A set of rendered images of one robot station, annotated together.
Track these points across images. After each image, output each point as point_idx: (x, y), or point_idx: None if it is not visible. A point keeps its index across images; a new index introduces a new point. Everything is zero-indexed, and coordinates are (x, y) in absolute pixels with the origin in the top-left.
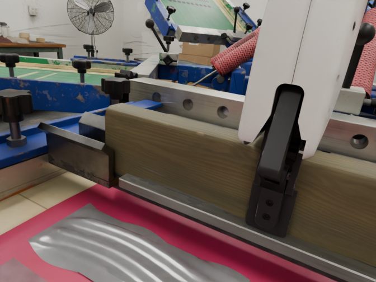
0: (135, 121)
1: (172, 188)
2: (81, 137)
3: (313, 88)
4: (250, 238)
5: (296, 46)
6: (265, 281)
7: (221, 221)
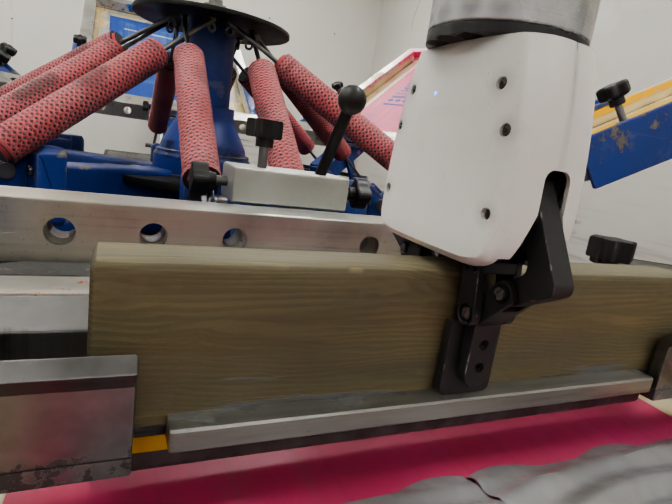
0: (202, 276)
1: (294, 398)
2: (39, 363)
3: (577, 174)
4: (454, 411)
5: (566, 122)
6: (470, 465)
7: (413, 408)
